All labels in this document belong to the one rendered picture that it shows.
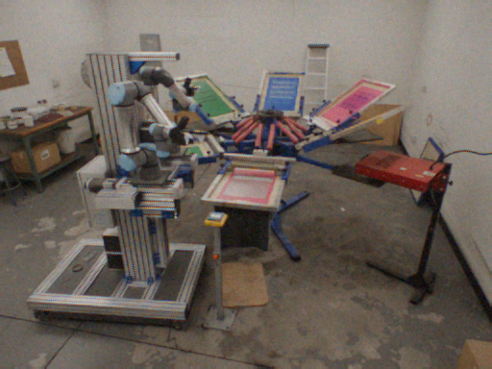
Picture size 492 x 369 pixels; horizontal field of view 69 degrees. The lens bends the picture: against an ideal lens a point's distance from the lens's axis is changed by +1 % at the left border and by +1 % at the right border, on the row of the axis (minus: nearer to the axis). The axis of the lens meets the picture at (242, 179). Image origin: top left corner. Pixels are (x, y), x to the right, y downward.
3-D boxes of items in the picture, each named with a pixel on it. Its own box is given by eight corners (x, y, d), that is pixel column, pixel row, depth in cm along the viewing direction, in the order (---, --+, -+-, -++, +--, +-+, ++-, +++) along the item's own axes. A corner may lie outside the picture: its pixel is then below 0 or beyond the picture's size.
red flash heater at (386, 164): (448, 178, 297) (451, 164, 292) (429, 196, 267) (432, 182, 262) (377, 159, 335) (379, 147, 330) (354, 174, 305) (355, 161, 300)
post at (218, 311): (230, 332, 279) (227, 227, 238) (203, 327, 283) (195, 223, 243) (236, 310, 298) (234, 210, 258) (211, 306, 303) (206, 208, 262)
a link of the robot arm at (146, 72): (159, 139, 280) (151, 67, 258) (145, 136, 287) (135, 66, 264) (169, 135, 290) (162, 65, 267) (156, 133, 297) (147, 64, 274)
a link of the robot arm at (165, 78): (168, 64, 257) (199, 105, 298) (157, 63, 262) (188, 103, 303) (161, 77, 253) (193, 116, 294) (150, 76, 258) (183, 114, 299)
